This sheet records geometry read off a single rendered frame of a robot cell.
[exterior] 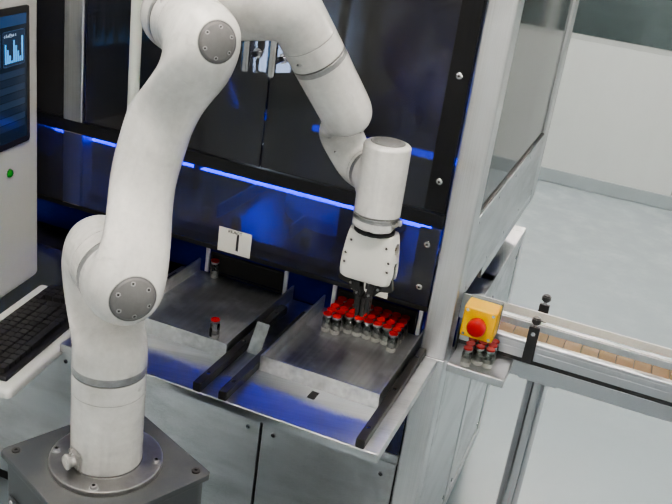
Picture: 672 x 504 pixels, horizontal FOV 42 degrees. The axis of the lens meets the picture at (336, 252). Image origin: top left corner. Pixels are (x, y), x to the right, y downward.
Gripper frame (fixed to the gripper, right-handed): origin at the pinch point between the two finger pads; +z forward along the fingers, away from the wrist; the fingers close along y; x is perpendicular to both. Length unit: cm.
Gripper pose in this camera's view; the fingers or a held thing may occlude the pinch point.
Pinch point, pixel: (362, 304)
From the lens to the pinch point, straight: 164.8
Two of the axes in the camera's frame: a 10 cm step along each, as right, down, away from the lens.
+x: -3.7, 3.2, -8.7
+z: -1.3, 9.1, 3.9
